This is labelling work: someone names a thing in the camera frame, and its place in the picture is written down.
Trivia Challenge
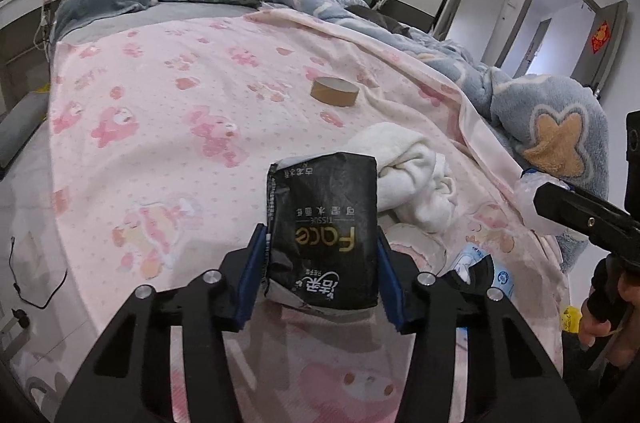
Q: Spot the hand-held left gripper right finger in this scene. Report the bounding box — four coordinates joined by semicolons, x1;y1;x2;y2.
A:
376;225;583;423

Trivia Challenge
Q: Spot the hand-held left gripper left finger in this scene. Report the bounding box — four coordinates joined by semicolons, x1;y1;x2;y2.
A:
54;223;268;423

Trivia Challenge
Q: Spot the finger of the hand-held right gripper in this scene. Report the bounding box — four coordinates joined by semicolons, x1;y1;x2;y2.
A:
532;182;640;265

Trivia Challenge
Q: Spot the crushed clear plastic bottle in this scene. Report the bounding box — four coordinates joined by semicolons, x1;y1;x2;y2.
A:
514;168;571;236

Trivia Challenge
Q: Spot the black tissue packet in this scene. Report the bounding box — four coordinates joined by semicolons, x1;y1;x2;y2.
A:
264;152;381;311

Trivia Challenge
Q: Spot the white towel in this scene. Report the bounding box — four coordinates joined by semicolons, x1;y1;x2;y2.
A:
345;122;458;234

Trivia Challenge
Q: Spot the brown cardboard tape roll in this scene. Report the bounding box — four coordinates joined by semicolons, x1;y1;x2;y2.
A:
310;76;360;108

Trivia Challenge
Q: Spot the person's right hand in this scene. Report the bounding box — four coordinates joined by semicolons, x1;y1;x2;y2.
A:
577;272;640;369

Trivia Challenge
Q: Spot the yellow bag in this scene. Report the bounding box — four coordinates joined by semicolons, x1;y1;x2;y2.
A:
560;305;582;334

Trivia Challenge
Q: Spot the blue white plastic packet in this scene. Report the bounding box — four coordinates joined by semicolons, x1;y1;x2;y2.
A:
451;243;512;300

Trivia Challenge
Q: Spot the blue patterned duvet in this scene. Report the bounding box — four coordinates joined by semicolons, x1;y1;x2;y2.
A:
95;0;611;274

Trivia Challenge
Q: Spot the grey door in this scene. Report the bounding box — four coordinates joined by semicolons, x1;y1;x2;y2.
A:
575;0;629;90

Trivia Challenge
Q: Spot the red door decoration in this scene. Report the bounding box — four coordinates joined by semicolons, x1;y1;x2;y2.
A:
590;20;612;54

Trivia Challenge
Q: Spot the pink printed blanket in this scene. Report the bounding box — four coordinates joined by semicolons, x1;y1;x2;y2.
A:
47;10;571;423

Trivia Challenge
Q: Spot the grey bed sheet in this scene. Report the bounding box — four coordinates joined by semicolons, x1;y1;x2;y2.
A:
54;0;263;46

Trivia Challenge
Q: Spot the grey floor cushion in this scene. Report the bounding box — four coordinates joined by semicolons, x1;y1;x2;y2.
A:
0;92;49;170

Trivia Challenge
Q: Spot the grey blue pillow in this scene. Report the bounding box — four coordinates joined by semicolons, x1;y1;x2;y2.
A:
52;0;161;41

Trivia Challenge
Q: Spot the white vanity desk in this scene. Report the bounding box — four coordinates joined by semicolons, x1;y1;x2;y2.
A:
0;0;68;71

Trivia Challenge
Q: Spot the black floor cable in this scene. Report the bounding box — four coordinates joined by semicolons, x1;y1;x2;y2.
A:
9;235;69;310

